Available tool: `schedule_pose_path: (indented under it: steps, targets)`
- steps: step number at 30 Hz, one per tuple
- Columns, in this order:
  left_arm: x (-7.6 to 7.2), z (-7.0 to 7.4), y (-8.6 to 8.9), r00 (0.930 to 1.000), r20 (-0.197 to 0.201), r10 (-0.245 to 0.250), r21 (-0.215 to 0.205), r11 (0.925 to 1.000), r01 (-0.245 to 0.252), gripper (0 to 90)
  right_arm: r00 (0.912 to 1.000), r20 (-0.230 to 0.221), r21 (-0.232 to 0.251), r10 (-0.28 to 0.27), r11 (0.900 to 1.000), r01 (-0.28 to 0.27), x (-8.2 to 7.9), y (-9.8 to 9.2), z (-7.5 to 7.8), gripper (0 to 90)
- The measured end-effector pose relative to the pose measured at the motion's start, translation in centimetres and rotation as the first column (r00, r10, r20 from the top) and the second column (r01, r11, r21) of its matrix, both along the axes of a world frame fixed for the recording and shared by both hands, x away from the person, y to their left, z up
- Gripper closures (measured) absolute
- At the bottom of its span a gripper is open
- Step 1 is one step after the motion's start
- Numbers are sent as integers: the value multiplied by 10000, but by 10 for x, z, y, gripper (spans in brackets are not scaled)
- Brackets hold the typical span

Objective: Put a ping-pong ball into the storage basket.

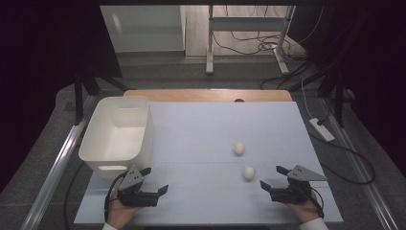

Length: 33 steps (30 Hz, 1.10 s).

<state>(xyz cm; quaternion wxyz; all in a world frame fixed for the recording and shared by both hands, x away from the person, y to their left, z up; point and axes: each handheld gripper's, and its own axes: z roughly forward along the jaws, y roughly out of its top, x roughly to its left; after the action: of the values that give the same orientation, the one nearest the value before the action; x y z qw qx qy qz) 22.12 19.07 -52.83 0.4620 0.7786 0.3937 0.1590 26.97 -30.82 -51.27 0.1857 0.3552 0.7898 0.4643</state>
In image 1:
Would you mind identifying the thin white cable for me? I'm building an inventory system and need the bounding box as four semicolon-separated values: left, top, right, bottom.
301;78;316;120

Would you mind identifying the person's left hand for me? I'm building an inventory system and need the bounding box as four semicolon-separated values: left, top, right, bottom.
106;180;143;230

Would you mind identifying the black metal stand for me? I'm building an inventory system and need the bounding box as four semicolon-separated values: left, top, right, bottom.
319;68;356;128
74;71;130;126

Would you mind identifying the white ping pong ball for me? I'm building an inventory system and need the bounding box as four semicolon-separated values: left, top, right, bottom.
242;166;257;182
232;142;246;156

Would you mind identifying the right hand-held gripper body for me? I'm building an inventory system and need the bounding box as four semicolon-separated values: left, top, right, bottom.
268;164;328;205

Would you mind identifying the black curtain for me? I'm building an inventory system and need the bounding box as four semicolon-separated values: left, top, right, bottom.
0;0;123;193
291;0;406;188

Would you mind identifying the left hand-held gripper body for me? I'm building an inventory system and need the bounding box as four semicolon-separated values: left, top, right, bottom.
116;165;160;208

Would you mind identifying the person's right hand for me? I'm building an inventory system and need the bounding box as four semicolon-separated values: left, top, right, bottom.
283;188;322;223

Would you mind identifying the white plastic bin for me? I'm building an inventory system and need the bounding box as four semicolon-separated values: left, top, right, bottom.
78;95;155;180

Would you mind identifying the wooden table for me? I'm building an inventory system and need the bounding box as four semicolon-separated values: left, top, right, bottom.
124;89;293;103

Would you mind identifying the white metal desk frame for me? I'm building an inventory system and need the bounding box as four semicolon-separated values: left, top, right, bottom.
205;5;296;76

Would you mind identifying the aluminium rail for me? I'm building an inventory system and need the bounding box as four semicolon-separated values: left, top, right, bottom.
20;95;99;230
320;99;400;230

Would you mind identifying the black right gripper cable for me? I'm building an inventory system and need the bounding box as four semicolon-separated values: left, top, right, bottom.
310;188;325;219

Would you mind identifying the black power strip cable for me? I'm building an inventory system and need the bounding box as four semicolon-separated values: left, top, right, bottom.
307;128;376;186

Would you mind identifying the white power strip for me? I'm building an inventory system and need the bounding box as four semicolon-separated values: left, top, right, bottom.
308;117;335;143

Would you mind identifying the tangle of floor cables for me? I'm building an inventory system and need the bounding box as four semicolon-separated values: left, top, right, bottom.
213;5;309;61

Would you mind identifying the white cabinet panel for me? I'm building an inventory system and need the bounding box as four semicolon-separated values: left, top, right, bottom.
100;5;187;54

